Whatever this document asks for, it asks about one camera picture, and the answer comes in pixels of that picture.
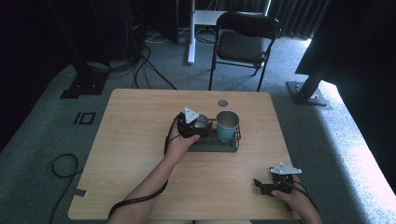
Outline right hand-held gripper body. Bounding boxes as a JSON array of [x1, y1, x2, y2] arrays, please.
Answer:
[[268, 161, 303, 196]]

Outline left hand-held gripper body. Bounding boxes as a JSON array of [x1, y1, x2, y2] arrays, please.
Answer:
[[176, 105, 201, 140]]

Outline grey metal cup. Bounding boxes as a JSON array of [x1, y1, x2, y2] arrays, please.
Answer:
[[195, 113, 210, 129]]

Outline black metal wire rack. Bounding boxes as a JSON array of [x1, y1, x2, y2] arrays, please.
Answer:
[[187, 117, 243, 153]]

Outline teal metal cup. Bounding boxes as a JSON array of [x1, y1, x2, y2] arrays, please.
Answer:
[[216, 110, 241, 144]]

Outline person's right hand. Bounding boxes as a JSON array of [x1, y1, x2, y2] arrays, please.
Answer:
[[270, 175, 313, 214]]

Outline person's left hand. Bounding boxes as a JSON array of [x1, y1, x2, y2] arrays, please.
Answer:
[[163, 121, 201, 165]]

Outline black folding chair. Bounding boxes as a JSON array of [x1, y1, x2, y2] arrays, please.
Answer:
[[207, 11, 282, 92]]

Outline black metal stand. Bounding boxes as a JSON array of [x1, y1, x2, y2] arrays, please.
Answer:
[[46, 0, 110, 100], [285, 36, 333, 110]]

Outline dark curtain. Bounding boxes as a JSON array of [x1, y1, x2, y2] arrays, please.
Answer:
[[266, 0, 332, 40]]

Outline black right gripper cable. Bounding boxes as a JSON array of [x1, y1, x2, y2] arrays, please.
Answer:
[[288, 180, 319, 213]]

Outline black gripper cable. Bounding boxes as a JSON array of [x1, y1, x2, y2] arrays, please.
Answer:
[[106, 112, 183, 220], [288, 180, 319, 213]]

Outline black floor cables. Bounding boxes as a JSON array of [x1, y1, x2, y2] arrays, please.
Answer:
[[132, 43, 177, 91]]

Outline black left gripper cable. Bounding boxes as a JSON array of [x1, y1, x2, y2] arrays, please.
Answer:
[[106, 112, 183, 220]]

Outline black looped floor cable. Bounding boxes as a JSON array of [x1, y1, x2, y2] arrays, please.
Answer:
[[48, 152, 84, 224]]

